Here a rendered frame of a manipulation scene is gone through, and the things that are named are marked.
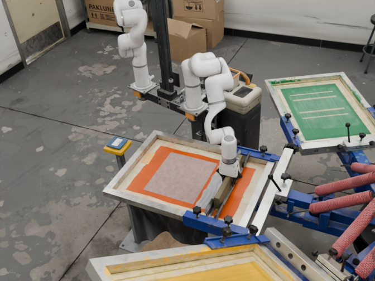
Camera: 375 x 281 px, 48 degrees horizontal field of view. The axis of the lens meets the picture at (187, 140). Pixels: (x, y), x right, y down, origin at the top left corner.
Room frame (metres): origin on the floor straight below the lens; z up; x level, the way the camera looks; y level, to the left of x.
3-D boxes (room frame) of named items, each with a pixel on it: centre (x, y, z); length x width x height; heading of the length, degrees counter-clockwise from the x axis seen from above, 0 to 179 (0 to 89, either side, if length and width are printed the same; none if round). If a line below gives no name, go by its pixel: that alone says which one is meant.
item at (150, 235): (1.53, 0.14, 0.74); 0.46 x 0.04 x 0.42; 62
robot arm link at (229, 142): (1.63, -0.20, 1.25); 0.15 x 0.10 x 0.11; 14
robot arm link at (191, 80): (2.15, -0.07, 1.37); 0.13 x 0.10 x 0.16; 104
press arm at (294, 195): (1.43, -0.50, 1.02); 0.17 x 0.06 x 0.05; 62
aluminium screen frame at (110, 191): (1.69, -0.01, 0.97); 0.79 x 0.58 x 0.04; 62
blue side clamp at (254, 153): (1.83, -0.35, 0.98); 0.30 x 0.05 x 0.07; 62
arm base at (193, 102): (2.16, -0.07, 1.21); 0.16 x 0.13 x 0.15; 137
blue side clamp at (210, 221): (1.33, -0.09, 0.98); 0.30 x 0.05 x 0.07; 62
